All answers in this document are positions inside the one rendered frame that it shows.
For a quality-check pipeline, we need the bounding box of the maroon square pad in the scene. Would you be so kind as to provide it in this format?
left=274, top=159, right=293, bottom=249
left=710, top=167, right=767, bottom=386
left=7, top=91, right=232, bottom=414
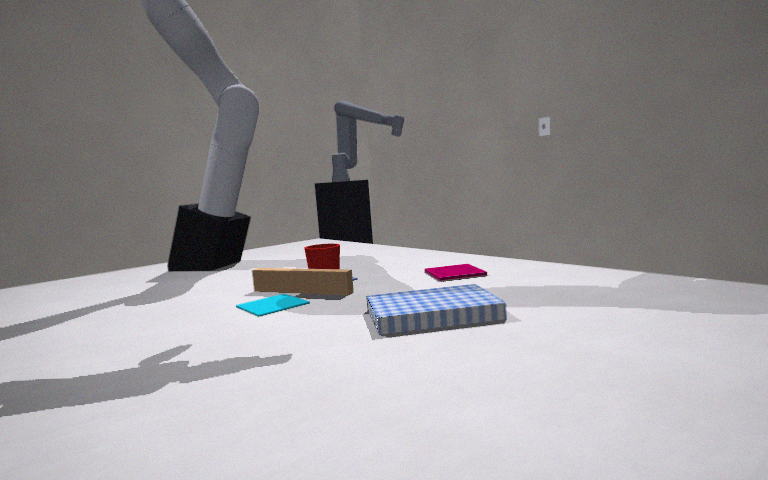
left=425, top=264, right=487, bottom=282

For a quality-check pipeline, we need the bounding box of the red cup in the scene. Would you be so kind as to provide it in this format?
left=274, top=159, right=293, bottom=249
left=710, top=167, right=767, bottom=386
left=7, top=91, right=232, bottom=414
left=304, top=244, right=340, bottom=269

